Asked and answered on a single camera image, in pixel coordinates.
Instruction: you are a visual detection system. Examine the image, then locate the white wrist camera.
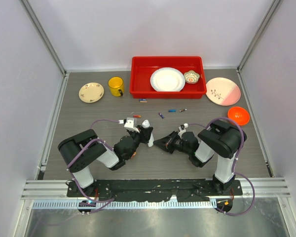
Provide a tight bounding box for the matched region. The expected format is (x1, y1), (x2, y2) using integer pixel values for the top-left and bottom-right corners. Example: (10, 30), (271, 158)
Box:
(179, 123), (188, 133)
(118, 118), (139, 132)

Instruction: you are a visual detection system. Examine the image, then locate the patterned small bowl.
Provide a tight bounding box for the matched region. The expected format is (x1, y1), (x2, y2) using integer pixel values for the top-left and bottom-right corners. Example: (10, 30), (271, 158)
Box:
(184, 70), (200, 84)

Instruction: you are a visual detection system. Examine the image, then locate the white paper plate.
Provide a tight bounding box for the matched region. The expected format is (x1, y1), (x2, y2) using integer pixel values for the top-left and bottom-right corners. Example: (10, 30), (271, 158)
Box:
(150, 67), (185, 92)

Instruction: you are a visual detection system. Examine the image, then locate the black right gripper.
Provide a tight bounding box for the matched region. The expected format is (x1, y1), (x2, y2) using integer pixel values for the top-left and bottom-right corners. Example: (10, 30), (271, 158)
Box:
(153, 130), (191, 155)

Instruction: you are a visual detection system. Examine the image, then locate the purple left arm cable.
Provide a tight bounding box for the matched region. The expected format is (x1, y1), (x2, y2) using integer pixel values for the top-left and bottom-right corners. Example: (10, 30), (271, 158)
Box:
(66, 118), (121, 198)

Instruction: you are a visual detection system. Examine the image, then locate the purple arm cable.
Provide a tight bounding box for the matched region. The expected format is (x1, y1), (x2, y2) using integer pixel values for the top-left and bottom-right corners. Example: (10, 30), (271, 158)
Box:
(187, 117), (256, 217)
(66, 118), (121, 198)

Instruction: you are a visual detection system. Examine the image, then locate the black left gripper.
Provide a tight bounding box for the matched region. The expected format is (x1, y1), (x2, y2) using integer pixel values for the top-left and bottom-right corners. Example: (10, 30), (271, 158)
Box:
(126, 125), (153, 160)

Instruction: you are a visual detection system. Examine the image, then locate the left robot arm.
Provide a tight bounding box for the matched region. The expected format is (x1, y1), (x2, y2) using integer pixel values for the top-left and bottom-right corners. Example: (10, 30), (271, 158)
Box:
(58, 124), (153, 197)

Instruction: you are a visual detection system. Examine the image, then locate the pink white plate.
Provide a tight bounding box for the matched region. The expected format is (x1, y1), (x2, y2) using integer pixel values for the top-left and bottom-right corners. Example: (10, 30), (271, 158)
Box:
(206, 78), (241, 106)

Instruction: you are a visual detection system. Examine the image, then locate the orange plastic bowl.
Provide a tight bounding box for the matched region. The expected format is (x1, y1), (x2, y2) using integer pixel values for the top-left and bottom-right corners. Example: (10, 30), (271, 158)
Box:
(227, 107), (250, 126)

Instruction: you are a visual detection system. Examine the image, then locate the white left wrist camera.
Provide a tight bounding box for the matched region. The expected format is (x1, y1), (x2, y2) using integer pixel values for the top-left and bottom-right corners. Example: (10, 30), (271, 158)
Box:
(118, 118), (139, 132)

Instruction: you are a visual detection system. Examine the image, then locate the white slotted cable duct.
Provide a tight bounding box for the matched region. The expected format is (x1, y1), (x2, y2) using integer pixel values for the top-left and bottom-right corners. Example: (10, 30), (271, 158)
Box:
(32, 198), (217, 210)

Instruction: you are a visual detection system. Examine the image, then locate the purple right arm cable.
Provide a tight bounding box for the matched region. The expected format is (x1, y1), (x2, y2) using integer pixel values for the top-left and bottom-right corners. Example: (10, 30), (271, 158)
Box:
(187, 117), (256, 217)

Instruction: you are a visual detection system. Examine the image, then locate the white remote control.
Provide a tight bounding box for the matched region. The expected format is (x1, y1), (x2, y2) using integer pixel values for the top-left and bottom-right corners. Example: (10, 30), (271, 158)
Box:
(142, 119), (154, 147)

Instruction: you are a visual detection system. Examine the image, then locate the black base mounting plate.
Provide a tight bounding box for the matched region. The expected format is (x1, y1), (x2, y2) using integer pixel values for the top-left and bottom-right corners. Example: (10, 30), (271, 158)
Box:
(67, 178), (242, 202)

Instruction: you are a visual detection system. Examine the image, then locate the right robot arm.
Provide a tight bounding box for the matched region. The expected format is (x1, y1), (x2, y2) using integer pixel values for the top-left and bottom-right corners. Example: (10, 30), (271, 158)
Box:
(153, 119), (247, 195)

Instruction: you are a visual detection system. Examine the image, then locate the yellow mug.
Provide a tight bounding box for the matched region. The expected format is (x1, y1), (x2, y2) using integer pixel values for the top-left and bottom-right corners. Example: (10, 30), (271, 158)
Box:
(108, 77), (124, 97)

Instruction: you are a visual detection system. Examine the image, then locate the red plastic bin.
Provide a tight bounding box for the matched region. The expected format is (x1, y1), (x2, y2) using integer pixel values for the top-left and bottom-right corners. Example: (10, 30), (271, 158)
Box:
(129, 56), (207, 99)

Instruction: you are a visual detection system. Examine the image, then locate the cream floral plate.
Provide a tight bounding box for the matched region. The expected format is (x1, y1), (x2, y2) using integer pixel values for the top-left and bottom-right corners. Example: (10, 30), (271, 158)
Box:
(78, 82), (104, 103)

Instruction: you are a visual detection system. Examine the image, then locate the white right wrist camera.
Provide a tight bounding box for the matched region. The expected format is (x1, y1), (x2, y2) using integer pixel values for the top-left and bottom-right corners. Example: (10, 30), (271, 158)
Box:
(179, 123), (188, 133)

